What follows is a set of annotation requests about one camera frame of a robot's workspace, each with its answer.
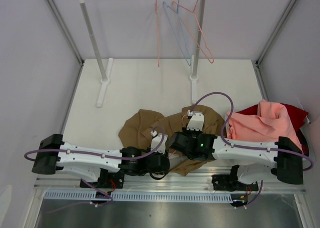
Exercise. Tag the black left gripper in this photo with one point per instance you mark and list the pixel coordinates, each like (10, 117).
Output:
(157, 153)

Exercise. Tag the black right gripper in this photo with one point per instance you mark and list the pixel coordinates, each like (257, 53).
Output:
(185, 132)

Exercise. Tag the tan brown skirt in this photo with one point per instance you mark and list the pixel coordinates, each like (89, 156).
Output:
(136, 132)

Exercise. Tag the pink wire hanger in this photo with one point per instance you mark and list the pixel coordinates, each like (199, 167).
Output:
(157, 33)
(198, 13)
(183, 123)

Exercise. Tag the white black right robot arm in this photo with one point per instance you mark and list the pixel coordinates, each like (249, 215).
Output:
(281, 158)

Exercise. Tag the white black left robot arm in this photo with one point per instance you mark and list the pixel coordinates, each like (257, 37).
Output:
(100, 168)

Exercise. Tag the pink garment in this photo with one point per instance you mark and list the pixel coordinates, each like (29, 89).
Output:
(271, 122)

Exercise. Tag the red garment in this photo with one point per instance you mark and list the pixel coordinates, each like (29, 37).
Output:
(297, 117)

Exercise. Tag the white laundry basket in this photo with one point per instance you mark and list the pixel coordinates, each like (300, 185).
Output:
(306, 157)

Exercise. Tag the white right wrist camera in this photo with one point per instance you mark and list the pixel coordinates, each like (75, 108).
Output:
(196, 121)

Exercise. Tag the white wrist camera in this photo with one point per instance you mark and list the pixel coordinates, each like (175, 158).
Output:
(158, 142)
(196, 121)

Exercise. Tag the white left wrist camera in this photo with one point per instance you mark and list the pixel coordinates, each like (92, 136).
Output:
(158, 142)

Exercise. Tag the aluminium mounting rail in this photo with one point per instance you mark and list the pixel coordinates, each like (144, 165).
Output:
(199, 180)

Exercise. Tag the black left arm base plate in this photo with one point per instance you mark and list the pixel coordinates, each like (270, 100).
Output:
(109, 180)

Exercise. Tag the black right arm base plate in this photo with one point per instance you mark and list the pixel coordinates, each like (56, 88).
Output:
(225, 182)

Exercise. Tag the grey slotted cable duct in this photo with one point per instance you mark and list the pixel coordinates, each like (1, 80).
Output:
(206, 197)

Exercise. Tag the blue wire hanger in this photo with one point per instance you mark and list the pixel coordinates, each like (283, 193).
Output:
(173, 16)

